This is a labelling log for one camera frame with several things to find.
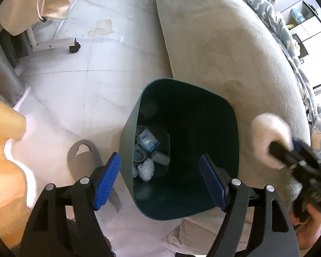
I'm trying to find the translucent plastic bag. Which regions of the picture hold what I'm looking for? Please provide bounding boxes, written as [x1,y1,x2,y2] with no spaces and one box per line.
[162,218,212,255]

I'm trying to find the grey and white wardrobe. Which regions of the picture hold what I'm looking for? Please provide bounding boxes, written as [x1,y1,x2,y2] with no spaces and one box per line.
[280,0,321,95]

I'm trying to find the grey bed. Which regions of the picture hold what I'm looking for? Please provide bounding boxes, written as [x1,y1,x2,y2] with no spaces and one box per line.
[154,0,311,233]

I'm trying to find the grey slipper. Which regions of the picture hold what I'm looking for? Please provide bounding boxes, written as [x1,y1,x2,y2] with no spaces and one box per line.
[67,139,122,212]

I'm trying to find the blue patterned blanket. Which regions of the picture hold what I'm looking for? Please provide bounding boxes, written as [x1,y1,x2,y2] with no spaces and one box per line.
[233,0,321,151]

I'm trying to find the dark green trash bin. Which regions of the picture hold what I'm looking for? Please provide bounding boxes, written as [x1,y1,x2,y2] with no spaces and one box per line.
[119,78,240,222]

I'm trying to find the blue wet wipe packet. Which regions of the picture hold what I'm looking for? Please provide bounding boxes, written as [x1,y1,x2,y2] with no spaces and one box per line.
[138,128,161,152]

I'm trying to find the brown cardboard tape roll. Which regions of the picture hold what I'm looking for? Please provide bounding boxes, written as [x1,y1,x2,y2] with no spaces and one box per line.
[133,149,148,164]

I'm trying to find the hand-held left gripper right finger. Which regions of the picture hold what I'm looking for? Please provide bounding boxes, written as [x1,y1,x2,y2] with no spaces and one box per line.
[199,154,300,257]

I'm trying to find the large white tissue ball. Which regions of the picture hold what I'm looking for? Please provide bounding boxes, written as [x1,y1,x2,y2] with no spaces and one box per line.
[251,113,294,170]

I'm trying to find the beige drawstring bag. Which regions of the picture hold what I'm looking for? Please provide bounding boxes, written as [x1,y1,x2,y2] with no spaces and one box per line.
[0,0,71,37]

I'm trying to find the small white tissue ball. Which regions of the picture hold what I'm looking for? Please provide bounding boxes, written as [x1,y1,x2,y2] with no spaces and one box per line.
[137,158,155,181]

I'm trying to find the person's right hand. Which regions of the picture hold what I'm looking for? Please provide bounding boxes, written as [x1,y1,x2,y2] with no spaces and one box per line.
[290,203,321,250]

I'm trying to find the light blue cushion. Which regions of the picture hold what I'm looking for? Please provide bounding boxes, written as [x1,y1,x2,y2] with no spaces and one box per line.
[290,8,307,23]

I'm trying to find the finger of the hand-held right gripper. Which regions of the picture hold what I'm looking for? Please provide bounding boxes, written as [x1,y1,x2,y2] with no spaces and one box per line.
[292,137,321,164]
[268,141,300,168]

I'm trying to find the grey hanging cloth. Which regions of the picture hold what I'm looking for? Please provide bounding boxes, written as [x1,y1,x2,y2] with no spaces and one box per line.
[0,19,26,108]

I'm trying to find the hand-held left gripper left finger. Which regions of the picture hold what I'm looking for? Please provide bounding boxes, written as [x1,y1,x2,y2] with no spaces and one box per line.
[21,152,121,257]

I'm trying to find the orange cloth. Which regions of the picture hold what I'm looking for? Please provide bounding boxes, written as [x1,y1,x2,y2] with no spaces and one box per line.
[0,94,38,245]

